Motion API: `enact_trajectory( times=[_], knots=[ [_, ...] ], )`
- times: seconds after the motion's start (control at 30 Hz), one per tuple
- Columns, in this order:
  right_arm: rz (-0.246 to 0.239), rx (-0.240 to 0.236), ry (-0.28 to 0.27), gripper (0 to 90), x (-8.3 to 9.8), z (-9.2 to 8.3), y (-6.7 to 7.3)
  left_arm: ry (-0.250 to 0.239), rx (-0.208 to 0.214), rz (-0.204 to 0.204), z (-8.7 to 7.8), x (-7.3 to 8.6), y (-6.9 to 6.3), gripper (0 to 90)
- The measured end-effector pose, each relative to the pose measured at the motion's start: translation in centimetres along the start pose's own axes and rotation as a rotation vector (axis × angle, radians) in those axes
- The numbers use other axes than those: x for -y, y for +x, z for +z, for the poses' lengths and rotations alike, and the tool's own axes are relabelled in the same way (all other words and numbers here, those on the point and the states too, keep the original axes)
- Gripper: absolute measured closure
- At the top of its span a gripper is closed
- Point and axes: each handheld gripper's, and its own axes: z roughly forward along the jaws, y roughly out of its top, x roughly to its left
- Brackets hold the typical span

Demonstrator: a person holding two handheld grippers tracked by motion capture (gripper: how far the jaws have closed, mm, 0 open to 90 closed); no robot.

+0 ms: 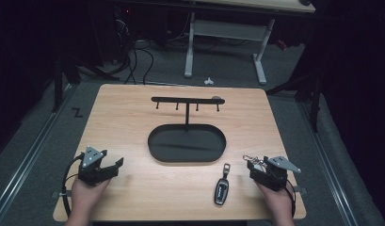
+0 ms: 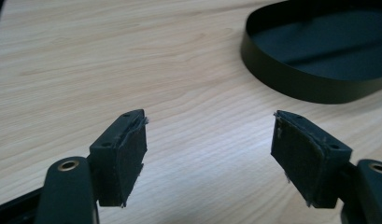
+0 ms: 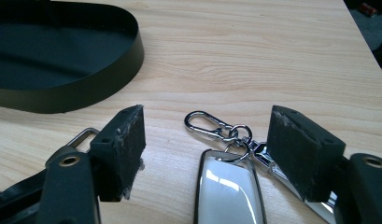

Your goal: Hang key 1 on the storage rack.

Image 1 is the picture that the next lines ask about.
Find black car key fob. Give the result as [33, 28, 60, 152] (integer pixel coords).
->
[214, 163, 232, 206]

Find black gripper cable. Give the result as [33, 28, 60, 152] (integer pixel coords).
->
[285, 179, 297, 219]
[61, 153, 85, 218]

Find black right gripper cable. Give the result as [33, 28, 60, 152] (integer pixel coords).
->
[285, 179, 297, 219]

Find person's right hand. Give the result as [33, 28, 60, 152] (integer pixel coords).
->
[255, 180, 295, 218]

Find person's left hand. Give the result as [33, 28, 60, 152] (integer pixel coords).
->
[71, 177, 111, 218]

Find metal floor rail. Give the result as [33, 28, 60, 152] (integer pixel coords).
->
[297, 102, 359, 226]
[0, 84, 73, 220]

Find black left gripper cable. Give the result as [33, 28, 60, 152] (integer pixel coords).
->
[61, 153, 85, 218]

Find dark computer tower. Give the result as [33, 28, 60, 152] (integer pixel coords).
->
[113, 5, 136, 65]

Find black key rack with tray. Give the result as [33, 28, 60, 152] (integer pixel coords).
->
[147, 96, 227, 164]

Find black metal stand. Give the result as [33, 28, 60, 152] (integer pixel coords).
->
[265, 70, 324, 134]
[51, 51, 120, 114]

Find black floor cables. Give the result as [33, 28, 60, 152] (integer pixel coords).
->
[113, 39, 155, 86]

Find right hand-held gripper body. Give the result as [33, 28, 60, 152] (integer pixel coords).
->
[261, 155, 302, 192]

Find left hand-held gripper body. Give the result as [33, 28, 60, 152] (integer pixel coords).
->
[77, 146, 111, 186]

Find white-framed wooden desk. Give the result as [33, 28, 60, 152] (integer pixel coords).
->
[184, 0, 316, 86]

